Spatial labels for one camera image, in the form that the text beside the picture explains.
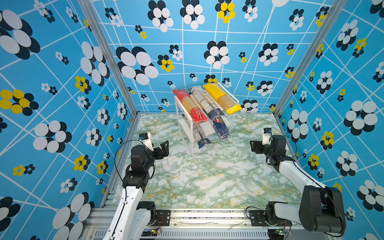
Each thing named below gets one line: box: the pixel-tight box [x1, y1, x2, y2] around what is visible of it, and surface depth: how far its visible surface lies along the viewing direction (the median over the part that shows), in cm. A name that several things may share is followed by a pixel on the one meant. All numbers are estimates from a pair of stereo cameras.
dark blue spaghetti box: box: [208, 108, 231, 140], surface depth 86 cm
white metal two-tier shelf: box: [174, 82, 240, 156], surface depth 80 cm
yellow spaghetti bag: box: [203, 82, 243, 115], surface depth 80 cm
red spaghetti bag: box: [172, 89, 208, 124], surface depth 75 cm
